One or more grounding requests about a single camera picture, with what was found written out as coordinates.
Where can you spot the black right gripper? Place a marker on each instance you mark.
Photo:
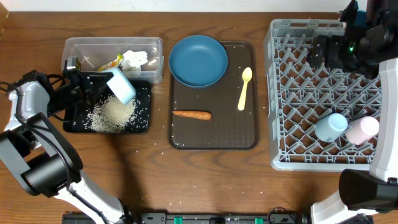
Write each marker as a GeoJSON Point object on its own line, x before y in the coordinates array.
{"type": "Point", "coordinates": [334, 44]}

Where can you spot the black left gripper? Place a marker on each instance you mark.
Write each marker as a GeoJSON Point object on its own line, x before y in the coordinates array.
{"type": "Point", "coordinates": [81, 86]}

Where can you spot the light blue bowl with rice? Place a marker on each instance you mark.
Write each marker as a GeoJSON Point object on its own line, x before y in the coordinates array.
{"type": "Point", "coordinates": [120, 86]}

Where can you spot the yellow green snack wrapper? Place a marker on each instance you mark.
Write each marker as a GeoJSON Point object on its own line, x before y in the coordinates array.
{"type": "Point", "coordinates": [114, 63]}

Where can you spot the white tissue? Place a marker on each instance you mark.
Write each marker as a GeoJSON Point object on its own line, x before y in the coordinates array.
{"type": "Point", "coordinates": [132, 62]}

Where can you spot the yellow plastic spoon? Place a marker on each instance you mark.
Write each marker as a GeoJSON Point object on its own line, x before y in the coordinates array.
{"type": "Point", "coordinates": [246, 76]}

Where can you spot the light blue plastic cup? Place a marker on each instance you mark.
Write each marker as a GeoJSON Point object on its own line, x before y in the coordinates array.
{"type": "Point", "coordinates": [330, 128]}

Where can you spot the pink plastic cup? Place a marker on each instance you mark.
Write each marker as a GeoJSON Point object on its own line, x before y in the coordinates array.
{"type": "Point", "coordinates": [362, 130]}

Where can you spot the dark blue plate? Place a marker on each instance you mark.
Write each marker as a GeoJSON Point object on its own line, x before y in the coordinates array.
{"type": "Point", "coordinates": [198, 61]}

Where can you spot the orange carrot piece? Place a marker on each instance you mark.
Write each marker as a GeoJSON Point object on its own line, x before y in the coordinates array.
{"type": "Point", "coordinates": [202, 115]}

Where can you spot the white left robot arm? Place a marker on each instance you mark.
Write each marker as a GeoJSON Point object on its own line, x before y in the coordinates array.
{"type": "Point", "coordinates": [39, 156]}

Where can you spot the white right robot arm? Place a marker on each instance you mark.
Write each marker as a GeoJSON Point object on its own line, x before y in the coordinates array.
{"type": "Point", "coordinates": [368, 47]}

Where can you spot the clear plastic waste bin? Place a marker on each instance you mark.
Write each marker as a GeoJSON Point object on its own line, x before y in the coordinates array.
{"type": "Point", "coordinates": [93, 52]}

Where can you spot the black waste tray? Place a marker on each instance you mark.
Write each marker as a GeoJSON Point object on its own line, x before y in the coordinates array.
{"type": "Point", "coordinates": [75, 118]}

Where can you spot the grey dishwasher rack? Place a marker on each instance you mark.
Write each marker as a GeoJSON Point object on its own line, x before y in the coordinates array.
{"type": "Point", "coordinates": [299, 95]}

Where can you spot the pile of white rice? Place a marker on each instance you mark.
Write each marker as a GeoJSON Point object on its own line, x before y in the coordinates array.
{"type": "Point", "coordinates": [110, 115]}

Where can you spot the dark brown serving tray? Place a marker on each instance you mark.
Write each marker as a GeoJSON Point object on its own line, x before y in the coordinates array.
{"type": "Point", "coordinates": [229, 128]}

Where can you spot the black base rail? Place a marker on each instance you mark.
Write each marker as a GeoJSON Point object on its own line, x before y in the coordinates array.
{"type": "Point", "coordinates": [276, 215]}

